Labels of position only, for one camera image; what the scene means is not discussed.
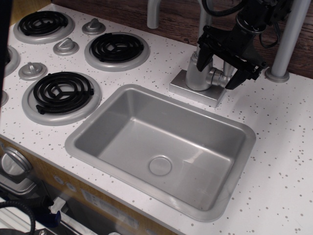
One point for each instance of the far left stove burner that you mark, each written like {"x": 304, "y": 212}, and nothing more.
{"x": 14, "y": 62}

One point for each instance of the silver oven dial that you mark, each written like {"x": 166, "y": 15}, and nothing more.
{"x": 14, "y": 165}

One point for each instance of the front right stove burner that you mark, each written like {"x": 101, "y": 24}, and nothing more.
{"x": 61, "y": 98}

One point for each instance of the silver faucet lever handle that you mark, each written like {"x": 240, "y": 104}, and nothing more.
{"x": 227, "y": 74}

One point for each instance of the grey toy sink basin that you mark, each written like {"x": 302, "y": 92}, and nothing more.
{"x": 183, "y": 156}

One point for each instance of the silver toy faucet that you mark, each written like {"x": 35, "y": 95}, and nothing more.
{"x": 192, "y": 84}

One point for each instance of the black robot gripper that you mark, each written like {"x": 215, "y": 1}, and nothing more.
{"x": 235, "y": 47}

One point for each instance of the silver stove knob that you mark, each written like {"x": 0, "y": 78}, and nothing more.
{"x": 66, "y": 47}
{"x": 93, "y": 27}
{"x": 32, "y": 71}

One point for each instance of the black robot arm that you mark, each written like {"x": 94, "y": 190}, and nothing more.
{"x": 269, "y": 12}

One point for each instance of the back right stove burner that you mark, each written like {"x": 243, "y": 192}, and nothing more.
{"x": 117, "y": 51}

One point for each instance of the silver stove knob middle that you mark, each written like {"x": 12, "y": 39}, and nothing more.
{"x": 66, "y": 47}

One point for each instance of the grey support pole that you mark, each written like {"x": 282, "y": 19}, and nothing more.
{"x": 278, "y": 72}

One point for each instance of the silver stove knob back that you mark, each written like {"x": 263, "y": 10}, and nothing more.
{"x": 93, "y": 27}

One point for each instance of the stove burner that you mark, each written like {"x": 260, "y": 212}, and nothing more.
{"x": 43, "y": 27}
{"x": 14, "y": 62}
{"x": 117, "y": 51}
{"x": 61, "y": 98}

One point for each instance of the back left stove burner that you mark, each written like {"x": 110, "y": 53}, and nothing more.
{"x": 43, "y": 27}

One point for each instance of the silver stove knob front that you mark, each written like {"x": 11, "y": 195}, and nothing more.
{"x": 32, "y": 71}

